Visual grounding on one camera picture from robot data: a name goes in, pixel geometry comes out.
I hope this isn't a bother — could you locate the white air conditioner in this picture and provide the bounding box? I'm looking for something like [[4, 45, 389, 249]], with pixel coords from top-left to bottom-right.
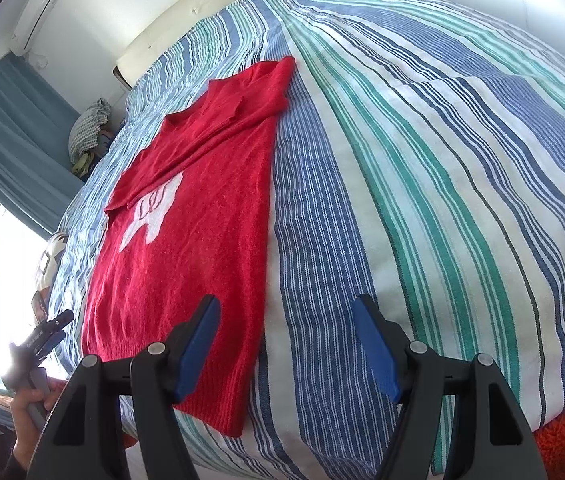
[[10, 0, 70, 56]]

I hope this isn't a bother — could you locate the red knitted sweater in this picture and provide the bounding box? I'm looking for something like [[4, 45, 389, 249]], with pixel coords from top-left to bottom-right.
[[81, 55, 297, 438]]

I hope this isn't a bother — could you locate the person's left hand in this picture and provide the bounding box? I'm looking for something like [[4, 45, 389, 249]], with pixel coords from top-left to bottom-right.
[[11, 377, 68, 468]]

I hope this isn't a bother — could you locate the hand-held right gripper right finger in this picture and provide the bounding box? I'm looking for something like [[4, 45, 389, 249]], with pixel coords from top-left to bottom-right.
[[352, 294, 548, 480]]

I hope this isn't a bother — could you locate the striped bedspread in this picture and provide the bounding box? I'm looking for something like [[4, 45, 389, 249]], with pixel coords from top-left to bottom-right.
[[50, 0, 565, 480]]

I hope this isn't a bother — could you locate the pile of clothes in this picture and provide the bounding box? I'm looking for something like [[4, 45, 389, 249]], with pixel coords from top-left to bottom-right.
[[68, 97, 113, 177]]

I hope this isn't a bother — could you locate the blue curtain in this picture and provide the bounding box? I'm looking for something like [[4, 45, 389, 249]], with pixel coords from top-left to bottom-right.
[[0, 54, 88, 241]]

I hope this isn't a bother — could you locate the patterned cushion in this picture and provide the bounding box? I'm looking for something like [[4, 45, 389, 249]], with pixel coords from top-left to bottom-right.
[[32, 232, 69, 293]]

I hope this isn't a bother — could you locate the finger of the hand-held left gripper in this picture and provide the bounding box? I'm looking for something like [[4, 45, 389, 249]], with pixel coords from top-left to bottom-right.
[[37, 331, 67, 358], [45, 309, 76, 335]]

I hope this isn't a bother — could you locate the cream padded headboard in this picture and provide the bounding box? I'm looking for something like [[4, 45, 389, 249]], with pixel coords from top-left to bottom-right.
[[115, 0, 323, 92]]

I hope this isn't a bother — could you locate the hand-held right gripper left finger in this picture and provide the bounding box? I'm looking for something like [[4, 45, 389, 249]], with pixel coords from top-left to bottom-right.
[[37, 294, 222, 480]]

